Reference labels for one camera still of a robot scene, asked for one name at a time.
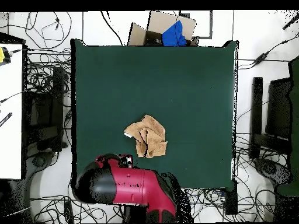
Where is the black cable with adapter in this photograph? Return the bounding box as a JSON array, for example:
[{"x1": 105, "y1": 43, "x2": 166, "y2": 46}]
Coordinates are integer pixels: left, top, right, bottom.
[{"x1": 237, "y1": 31, "x2": 299, "y2": 70}]

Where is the open cardboard box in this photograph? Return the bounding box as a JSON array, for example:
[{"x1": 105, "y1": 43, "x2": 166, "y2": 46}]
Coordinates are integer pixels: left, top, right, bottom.
[{"x1": 127, "y1": 10, "x2": 200, "y2": 47}]

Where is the dark green table cloth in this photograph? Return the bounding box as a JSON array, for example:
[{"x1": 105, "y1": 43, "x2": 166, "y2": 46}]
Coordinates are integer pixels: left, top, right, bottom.
[
  {"x1": 70, "y1": 38, "x2": 239, "y2": 191},
  {"x1": 276, "y1": 55, "x2": 299, "y2": 197}
]

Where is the black chair base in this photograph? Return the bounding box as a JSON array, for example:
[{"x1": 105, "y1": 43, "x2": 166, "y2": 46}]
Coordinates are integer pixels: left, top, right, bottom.
[
  {"x1": 30, "y1": 151, "x2": 55, "y2": 169},
  {"x1": 253, "y1": 157, "x2": 293, "y2": 187}
]

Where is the black power strip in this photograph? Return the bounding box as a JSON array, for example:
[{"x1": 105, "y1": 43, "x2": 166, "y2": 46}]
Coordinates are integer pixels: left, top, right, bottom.
[{"x1": 64, "y1": 200, "x2": 75, "y2": 224}]

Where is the black rod-shaped object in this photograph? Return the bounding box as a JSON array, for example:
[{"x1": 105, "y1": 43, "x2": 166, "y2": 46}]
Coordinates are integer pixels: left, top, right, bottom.
[{"x1": 281, "y1": 12, "x2": 299, "y2": 30}]

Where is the white desk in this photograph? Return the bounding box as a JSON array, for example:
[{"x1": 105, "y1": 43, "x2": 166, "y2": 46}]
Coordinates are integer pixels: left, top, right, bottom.
[{"x1": 0, "y1": 43, "x2": 23, "y2": 180}]

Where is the black flat strip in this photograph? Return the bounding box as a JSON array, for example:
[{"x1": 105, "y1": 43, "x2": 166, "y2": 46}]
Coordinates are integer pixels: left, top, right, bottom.
[{"x1": 0, "y1": 112, "x2": 13, "y2": 128}]

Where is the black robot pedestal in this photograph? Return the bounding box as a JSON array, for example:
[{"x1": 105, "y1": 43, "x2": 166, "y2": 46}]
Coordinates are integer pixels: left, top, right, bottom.
[{"x1": 121, "y1": 205, "x2": 150, "y2": 223}]

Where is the blue garment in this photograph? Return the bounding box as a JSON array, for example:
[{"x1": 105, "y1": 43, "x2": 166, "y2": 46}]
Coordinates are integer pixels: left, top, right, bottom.
[{"x1": 161, "y1": 20, "x2": 187, "y2": 47}]

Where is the yellow and black tool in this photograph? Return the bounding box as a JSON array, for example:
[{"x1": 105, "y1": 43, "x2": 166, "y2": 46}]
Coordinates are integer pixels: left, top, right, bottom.
[{"x1": 0, "y1": 46, "x2": 12, "y2": 67}]

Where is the black looped cable with plug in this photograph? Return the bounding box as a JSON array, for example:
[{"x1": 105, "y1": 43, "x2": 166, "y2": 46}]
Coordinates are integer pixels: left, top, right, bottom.
[{"x1": 24, "y1": 11, "x2": 72, "y2": 50}]

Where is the tan terry towel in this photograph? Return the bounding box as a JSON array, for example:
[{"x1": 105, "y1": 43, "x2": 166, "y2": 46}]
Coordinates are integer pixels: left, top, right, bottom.
[{"x1": 123, "y1": 114, "x2": 168, "y2": 159}]

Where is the black equipment stand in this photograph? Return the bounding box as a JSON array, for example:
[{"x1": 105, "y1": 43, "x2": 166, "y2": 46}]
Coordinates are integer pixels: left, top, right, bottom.
[
  {"x1": 249, "y1": 76, "x2": 293, "y2": 160},
  {"x1": 22, "y1": 66, "x2": 68, "y2": 155}
]

